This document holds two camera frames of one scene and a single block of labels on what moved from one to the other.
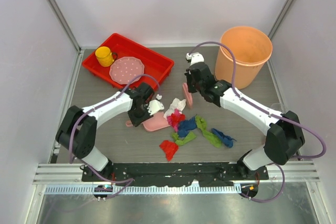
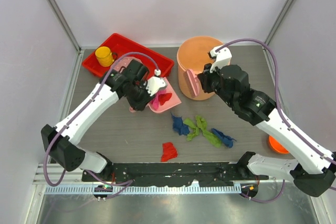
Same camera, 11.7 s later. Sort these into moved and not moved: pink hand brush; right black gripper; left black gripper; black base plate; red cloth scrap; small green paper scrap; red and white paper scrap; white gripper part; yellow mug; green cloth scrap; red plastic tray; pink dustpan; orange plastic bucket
Moved: pink dustpan; red and white paper scrap; orange plastic bucket; left black gripper; small green paper scrap; white gripper part; pink hand brush; red cloth scrap; right black gripper
Not moved: black base plate; yellow mug; green cloth scrap; red plastic tray
